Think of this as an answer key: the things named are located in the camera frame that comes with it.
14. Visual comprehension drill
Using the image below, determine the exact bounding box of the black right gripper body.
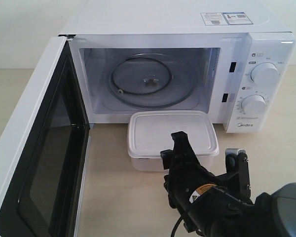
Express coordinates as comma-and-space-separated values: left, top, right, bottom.
164, 162, 228, 229

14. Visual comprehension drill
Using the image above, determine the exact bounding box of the white lidded plastic container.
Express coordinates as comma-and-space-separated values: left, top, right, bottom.
127, 110, 219, 171

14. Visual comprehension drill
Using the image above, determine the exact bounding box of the white microwave door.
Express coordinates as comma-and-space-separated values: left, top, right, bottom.
0, 36, 90, 237

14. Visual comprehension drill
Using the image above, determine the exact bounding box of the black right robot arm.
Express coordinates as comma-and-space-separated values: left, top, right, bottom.
160, 131, 296, 237

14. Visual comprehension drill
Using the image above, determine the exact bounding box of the glass microwave turntable plate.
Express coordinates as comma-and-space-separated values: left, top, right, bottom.
108, 53, 197, 109

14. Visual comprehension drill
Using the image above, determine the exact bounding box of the white Midea microwave oven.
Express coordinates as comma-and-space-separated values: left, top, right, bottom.
59, 0, 296, 133

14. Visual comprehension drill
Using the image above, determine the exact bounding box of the white lower timer knob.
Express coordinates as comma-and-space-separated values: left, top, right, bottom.
241, 95, 266, 115

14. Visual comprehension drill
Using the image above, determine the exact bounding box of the white upper control knob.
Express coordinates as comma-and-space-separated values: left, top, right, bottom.
251, 62, 279, 86

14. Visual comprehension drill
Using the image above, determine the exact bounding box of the warning label sticker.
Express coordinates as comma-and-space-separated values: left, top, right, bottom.
201, 12, 253, 26

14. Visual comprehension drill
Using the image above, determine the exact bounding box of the black camera cable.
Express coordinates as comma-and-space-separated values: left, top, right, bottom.
171, 209, 190, 237

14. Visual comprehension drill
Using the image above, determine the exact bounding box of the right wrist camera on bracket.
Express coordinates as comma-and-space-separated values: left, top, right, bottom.
218, 148, 251, 202

